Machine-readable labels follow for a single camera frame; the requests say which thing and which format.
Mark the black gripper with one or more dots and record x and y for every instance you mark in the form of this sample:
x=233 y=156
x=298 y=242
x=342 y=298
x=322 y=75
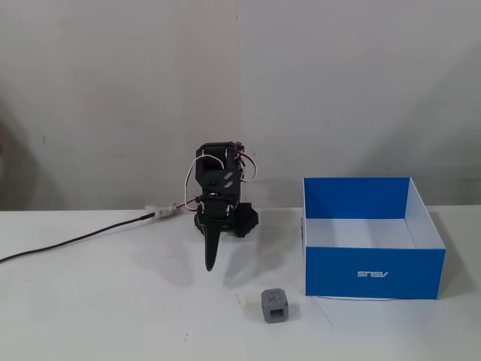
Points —
x=215 y=213

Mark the gray block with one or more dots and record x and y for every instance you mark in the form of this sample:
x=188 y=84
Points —
x=272 y=299

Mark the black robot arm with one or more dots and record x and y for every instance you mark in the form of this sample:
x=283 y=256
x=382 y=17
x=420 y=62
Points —
x=217 y=181

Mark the blue white cardboard box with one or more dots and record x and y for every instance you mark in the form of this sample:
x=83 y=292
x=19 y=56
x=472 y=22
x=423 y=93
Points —
x=338 y=270

